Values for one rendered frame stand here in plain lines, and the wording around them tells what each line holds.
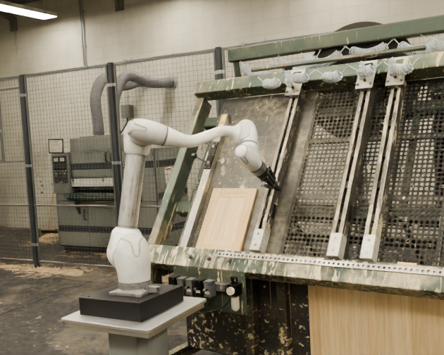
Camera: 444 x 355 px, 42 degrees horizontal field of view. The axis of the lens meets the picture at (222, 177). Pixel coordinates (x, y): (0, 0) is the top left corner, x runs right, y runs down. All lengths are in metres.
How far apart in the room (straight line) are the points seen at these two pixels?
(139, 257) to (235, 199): 0.92
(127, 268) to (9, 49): 9.42
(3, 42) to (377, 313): 9.95
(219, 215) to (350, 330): 0.98
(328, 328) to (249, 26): 6.20
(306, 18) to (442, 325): 6.08
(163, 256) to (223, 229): 0.40
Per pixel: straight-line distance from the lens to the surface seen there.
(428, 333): 3.09
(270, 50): 4.22
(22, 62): 11.59
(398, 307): 3.09
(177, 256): 3.44
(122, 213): 2.92
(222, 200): 3.47
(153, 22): 9.69
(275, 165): 3.35
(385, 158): 3.12
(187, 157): 3.82
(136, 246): 2.72
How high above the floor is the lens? 1.54
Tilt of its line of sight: 4 degrees down
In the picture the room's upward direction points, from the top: 3 degrees counter-clockwise
